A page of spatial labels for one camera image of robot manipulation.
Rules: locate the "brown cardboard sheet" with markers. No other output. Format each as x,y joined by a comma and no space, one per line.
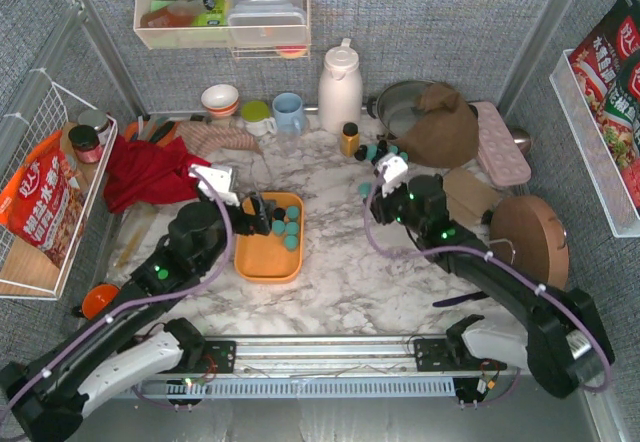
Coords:
467,197

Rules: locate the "cream wall rack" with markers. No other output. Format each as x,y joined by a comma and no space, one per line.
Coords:
201,24

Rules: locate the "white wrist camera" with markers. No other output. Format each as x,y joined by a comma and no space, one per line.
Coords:
219,179
393,169

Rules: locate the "clear plastic food containers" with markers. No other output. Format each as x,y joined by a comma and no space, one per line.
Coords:
263,23

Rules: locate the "green capsule number 3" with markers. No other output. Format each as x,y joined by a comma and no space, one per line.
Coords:
293,213

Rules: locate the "steel pot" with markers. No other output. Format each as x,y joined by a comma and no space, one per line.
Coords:
396,107

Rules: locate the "white thermos jug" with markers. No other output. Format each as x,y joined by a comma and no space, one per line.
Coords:
340,91

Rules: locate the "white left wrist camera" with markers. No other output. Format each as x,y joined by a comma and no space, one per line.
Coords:
219,179

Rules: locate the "orange snack bag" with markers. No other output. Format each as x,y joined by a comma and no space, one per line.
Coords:
40,205

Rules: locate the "red noodle package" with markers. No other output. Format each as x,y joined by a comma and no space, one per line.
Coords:
606,67

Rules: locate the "black coffee capsule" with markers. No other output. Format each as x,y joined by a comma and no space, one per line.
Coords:
279,213

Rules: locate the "red cloth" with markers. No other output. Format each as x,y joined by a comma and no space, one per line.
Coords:
139,171

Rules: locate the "green capsule with number 3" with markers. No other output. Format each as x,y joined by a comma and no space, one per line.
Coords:
364,189

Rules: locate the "blue mug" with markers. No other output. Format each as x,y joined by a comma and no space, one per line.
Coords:
288,111

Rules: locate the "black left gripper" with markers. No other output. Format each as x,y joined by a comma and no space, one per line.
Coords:
258,213

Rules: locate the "green lidded cup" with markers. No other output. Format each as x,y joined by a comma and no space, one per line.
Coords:
257,119

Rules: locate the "round wooden board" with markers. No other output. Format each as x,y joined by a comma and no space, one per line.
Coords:
526,233

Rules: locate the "orange plastic storage basket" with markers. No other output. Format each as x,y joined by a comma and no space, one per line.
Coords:
269,259

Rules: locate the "white side wall rack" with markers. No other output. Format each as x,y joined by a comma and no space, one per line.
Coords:
616,203

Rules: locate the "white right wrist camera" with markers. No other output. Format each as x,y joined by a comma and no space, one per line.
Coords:
393,169

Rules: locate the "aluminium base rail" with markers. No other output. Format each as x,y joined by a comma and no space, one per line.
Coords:
325,352

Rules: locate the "green capsule with chinese text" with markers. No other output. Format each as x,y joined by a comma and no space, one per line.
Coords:
278,227

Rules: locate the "orange round lid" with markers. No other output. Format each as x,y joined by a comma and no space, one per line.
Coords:
97,299

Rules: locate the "pink ice cube tray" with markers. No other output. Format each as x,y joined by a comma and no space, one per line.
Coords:
498,154

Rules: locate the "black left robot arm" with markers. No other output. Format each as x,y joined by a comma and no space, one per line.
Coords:
51,396

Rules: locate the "yellow bottle black cap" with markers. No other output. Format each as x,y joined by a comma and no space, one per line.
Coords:
349,140

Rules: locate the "red jam jar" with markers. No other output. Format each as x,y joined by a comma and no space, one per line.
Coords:
86,144

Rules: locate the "white wire wall basket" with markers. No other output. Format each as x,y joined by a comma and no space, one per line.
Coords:
26,273

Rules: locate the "brown cloth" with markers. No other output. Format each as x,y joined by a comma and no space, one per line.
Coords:
446,133

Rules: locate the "white orange striped bowl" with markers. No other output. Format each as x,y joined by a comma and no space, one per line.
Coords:
220,99

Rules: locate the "striped pink cloth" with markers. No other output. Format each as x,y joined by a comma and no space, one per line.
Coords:
203,139

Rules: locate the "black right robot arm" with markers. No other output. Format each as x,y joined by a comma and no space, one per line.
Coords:
566,345

